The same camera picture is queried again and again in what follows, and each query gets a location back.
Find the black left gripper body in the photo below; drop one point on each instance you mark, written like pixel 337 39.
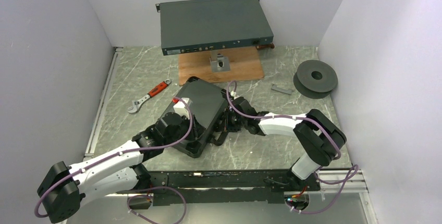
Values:
pixel 184 129

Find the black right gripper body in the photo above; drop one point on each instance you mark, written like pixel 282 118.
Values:
pixel 233 123

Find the black poker set case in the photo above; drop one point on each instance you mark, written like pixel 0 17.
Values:
pixel 208 105

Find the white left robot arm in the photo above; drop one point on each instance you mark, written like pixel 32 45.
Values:
pixel 67 188

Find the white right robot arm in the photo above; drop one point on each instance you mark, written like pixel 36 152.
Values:
pixel 321 139

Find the red and silver key tool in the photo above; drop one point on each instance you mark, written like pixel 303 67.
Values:
pixel 136 104

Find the wooden base board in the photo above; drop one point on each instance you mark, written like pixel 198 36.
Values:
pixel 245 65

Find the grey filament spool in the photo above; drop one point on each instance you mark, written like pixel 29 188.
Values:
pixel 315 79

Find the dark grey rack unit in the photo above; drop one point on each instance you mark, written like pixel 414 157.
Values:
pixel 205 25

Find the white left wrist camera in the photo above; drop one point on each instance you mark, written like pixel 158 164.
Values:
pixel 180 108

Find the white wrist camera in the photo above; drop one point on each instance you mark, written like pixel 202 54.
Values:
pixel 180 108
pixel 233 95

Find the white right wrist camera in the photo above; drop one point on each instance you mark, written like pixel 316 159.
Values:
pixel 233 95

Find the small grey metal bracket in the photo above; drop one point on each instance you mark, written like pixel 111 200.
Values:
pixel 281 90

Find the grey metal stand bracket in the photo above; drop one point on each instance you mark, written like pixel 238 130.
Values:
pixel 219 62

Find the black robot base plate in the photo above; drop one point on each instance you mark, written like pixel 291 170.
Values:
pixel 223 186

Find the brown handle tool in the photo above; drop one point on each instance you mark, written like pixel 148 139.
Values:
pixel 265 46

